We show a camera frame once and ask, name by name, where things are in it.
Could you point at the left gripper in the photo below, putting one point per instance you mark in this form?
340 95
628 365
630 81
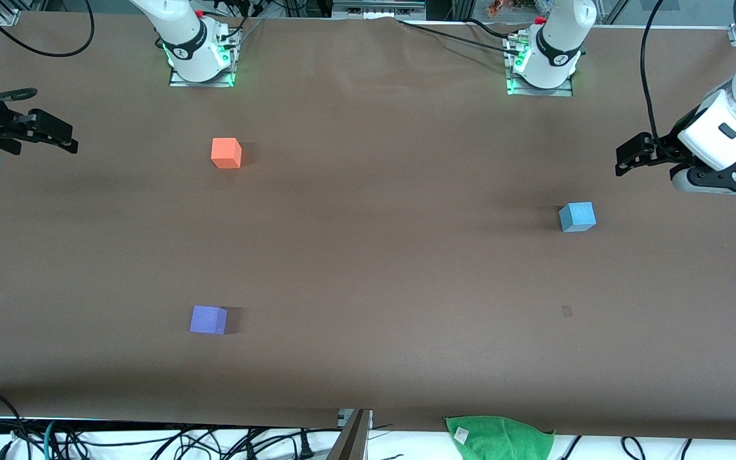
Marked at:
667 149

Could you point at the blue foam block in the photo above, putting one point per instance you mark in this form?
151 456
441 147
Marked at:
577 217

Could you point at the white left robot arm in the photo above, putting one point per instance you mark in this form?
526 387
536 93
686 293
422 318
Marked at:
559 35

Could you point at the orange foam block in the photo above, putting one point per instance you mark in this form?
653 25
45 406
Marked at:
225 154

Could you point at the purple foam block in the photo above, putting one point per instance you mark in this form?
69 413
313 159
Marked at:
207 320

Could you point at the silver aluminium corner extrusion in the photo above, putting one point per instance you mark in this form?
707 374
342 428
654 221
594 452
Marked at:
4 11

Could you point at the orange background objects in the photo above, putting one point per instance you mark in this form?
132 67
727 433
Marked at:
499 7

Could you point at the green microfibre cloth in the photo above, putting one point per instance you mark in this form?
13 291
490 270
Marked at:
499 439

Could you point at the black power plug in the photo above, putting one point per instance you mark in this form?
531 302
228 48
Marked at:
306 447

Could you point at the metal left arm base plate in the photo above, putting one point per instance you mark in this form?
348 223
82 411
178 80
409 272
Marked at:
521 91

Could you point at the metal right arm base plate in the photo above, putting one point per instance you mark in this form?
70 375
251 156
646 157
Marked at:
179 81

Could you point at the silver aluminium frame rail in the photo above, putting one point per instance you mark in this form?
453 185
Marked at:
377 7

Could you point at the white metal bracket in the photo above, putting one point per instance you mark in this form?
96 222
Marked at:
342 416

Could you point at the grey metal post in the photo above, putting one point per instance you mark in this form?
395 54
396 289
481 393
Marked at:
350 441

